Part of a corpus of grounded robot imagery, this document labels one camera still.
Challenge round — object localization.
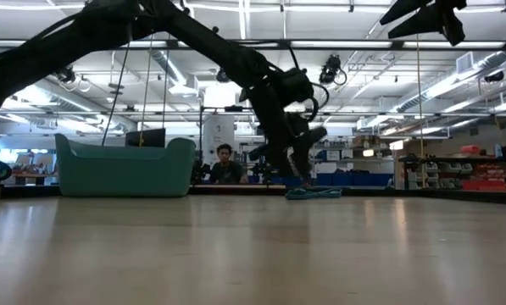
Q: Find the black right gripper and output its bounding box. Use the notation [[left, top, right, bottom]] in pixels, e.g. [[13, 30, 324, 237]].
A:
[[379, 0, 468, 47]]

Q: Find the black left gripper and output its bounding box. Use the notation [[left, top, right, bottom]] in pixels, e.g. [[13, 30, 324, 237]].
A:
[[244, 80, 314, 180]]

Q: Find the teal braided USB-C cable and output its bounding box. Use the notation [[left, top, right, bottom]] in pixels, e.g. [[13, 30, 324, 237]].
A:
[[284, 187, 343, 201]]

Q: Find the person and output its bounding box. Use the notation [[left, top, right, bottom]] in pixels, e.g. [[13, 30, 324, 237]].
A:
[[208, 142, 250, 186]]

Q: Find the white column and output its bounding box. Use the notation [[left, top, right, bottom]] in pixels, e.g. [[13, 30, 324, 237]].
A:
[[202, 114, 236, 167]]

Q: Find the black background monitor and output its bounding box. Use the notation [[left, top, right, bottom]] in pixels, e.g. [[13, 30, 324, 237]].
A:
[[125, 127, 167, 149]]

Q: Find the teal plastic bin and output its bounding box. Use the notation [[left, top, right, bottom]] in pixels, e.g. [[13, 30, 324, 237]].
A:
[[53, 132, 197, 198]]

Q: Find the shelf with storage bins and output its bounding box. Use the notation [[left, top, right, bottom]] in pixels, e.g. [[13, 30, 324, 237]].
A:
[[398, 142, 506, 192]]

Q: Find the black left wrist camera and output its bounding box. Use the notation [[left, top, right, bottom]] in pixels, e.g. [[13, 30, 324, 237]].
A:
[[297, 125, 329, 148]]

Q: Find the black overhead camera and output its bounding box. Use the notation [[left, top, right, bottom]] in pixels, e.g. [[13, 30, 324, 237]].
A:
[[318, 53, 348, 86]]

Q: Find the thin black cable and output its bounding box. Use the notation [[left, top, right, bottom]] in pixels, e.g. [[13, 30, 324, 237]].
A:
[[101, 40, 131, 147]]

